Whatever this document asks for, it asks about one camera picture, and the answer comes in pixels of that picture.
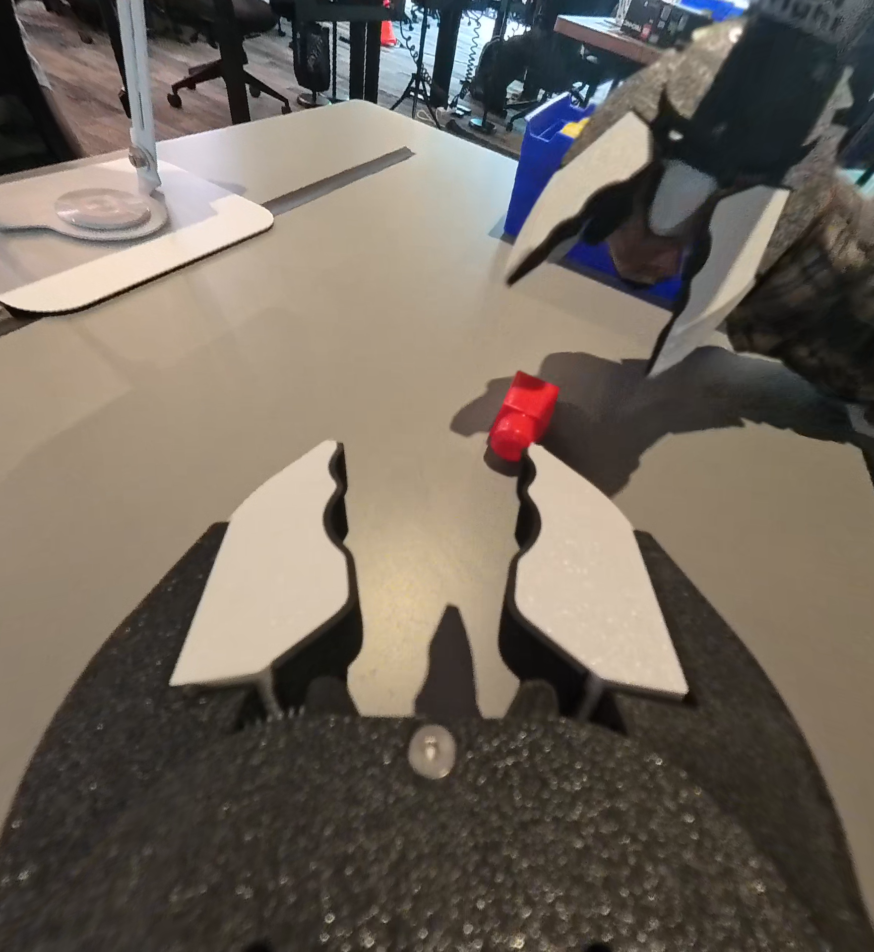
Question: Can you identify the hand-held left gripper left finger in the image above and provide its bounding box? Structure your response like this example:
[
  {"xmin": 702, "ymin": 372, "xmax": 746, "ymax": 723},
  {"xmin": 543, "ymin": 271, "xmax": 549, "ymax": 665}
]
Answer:
[{"xmin": 169, "ymin": 440, "xmax": 364, "ymax": 718}]

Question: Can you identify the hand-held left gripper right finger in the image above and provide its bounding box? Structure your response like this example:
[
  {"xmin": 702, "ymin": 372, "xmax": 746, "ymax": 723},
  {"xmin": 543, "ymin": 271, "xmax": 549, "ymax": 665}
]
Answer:
[{"xmin": 507, "ymin": 450, "xmax": 689, "ymax": 722}]

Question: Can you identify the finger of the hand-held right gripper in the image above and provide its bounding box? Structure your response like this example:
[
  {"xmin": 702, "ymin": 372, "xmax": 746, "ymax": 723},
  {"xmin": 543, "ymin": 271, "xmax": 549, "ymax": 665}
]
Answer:
[
  {"xmin": 506, "ymin": 112, "xmax": 659, "ymax": 289},
  {"xmin": 645, "ymin": 186, "xmax": 791, "ymax": 380}
]

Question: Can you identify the blue divided plastic bin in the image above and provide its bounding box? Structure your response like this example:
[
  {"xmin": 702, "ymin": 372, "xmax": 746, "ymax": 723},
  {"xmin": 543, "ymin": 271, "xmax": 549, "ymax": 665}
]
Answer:
[{"xmin": 504, "ymin": 93, "xmax": 687, "ymax": 309}]

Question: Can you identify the small red mega block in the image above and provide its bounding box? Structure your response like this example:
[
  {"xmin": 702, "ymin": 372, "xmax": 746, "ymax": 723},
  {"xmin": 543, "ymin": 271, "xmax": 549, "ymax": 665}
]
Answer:
[{"xmin": 488, "ymin": 370, "xmax": 561, "ymax": 461}]

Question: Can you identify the person's right forearm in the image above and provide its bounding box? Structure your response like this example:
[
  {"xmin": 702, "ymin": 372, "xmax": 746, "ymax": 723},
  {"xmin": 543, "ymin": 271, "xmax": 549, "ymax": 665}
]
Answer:
[{"xmin": 727, "ymin": 167, "xmax": 874, "ymax": 425}]

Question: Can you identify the person's right hand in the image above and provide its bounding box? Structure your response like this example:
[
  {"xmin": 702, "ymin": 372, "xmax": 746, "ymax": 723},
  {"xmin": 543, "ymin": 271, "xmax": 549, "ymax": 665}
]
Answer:
[{"xmin": 607, "ymin": 214, "xmax": 689, "ymax": 289}]

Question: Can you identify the wooden desk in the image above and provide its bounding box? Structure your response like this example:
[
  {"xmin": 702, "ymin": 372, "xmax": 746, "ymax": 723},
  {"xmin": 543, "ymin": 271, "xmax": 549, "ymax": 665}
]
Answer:
[{"xmin": 554, "ymin": 11, "xmax": 680, "ymax": 71}]

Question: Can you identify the black light stand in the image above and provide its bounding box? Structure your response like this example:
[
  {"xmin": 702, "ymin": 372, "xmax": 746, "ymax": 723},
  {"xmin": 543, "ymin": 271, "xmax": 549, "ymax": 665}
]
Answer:
[{"xmin": 388, "ymin": 0, "xmax": 445, "ymax": 129}]

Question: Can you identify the black trash bin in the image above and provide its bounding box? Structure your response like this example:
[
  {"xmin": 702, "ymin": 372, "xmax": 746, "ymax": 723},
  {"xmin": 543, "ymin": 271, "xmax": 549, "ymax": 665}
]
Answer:
[{"xmin": 292, "ymin": 18, "xmax": 334, "ymax": 107}]

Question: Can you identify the white pad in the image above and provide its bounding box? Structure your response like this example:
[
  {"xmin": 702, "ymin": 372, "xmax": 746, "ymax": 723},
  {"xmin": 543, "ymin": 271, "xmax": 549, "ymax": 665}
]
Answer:
[{"xmin": 0, "ymin": 152, "xmax": 274, "ymax": 315}]

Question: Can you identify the black office chair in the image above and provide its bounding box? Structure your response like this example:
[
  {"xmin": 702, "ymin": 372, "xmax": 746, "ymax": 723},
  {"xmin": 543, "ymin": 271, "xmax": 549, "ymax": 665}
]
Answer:
[{"xmin": 165, "ymin": 0, "xmax": 293, "ymax": 123}]

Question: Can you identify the clear suction mount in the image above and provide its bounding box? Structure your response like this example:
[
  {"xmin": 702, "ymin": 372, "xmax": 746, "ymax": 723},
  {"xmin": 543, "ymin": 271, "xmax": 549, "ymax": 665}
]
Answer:
[{"xmin": 0, "ymin": 0, "xmax": 172, "ymax": 241}]

